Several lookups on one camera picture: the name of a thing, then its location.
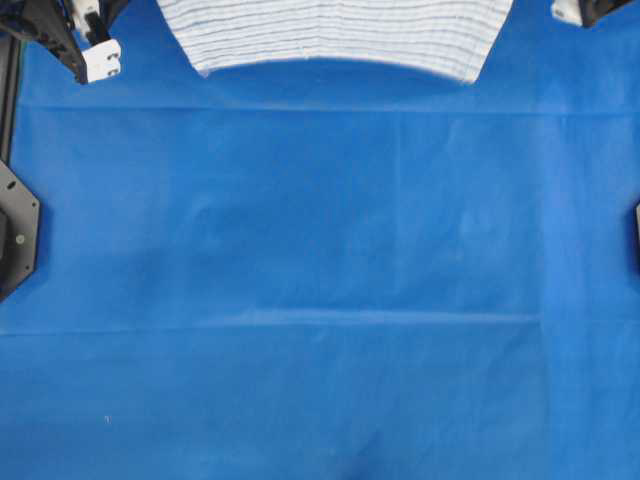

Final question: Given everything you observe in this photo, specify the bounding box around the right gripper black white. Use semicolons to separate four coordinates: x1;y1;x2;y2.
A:
551;0;633;28

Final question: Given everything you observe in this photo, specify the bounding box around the blue table cloth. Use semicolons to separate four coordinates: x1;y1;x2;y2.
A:
1;1;639;479

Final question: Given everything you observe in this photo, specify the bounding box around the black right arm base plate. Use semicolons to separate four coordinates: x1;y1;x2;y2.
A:
634;202;640;272

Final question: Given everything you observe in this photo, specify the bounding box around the black table edge frame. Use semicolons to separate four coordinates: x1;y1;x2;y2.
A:
0;35;22;165

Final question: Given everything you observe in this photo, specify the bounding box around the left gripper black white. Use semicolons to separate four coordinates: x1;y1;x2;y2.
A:
1;0;123;85

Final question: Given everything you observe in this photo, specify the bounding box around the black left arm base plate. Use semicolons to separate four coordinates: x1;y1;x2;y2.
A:
1;162;40;301

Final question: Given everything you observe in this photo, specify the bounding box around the white blue striped towel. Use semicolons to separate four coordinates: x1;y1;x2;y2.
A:
159;0;512;84

